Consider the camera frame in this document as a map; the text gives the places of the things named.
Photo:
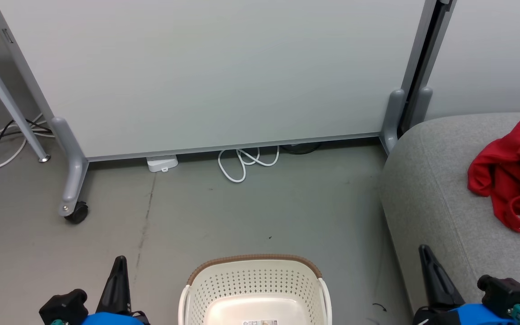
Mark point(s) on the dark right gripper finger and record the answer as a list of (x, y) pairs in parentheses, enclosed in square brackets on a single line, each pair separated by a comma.
[(438, 284)]

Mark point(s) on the left gripper body blue tape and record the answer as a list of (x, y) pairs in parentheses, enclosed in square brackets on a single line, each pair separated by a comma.
[(111, 319)]

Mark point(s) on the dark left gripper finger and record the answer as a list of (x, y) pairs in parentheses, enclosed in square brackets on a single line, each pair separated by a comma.
[(116, 293)]

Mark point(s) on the right gripper body blue tape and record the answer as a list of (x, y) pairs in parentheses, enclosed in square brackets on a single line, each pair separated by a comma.
[(472, 316)]

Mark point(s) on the red and white garment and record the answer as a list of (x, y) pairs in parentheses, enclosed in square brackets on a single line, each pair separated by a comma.
[(497, 176)]

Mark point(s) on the cream perforated laundry basket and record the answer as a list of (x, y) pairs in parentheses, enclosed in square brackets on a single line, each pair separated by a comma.
[(255, 289)]

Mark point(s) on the printed basket label sticker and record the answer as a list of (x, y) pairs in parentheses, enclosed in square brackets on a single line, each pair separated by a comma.
[(260, 322)]

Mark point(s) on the small black floor scrap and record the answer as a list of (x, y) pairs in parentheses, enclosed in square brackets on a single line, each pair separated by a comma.
[(379, 307)]

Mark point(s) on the black caster wheel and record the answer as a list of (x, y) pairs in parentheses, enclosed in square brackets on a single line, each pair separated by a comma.
[(77, 212)]

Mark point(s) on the grey fabric sofa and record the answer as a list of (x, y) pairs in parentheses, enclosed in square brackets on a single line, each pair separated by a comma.
[(440, 194)]

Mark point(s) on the long grey partition foot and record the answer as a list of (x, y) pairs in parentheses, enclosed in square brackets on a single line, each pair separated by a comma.
[(72, 167)]

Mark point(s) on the small white power adapter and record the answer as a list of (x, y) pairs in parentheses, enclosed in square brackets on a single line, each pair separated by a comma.
[(162, 162)]

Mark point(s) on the short grey partition foot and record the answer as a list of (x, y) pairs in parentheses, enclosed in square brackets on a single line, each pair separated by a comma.
[(420, 106), (393, 117)]

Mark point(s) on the grey metal table leg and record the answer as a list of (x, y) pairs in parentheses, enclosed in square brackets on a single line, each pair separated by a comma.
[(7, 95)]

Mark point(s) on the narrow white partition panel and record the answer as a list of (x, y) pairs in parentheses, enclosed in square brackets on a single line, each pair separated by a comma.
[(499, 49)]

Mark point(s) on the wide white partition panel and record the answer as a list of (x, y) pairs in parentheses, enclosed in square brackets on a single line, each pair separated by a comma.
[(219, 67)]

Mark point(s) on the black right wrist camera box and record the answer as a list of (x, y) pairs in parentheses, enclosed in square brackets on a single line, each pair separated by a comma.
[(506, 293)]

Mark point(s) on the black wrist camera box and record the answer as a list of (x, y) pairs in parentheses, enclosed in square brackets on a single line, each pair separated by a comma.
[(63, 307), (506, 293)]

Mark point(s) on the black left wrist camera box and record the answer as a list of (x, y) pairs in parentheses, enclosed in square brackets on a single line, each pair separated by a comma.
[(63, 307)]

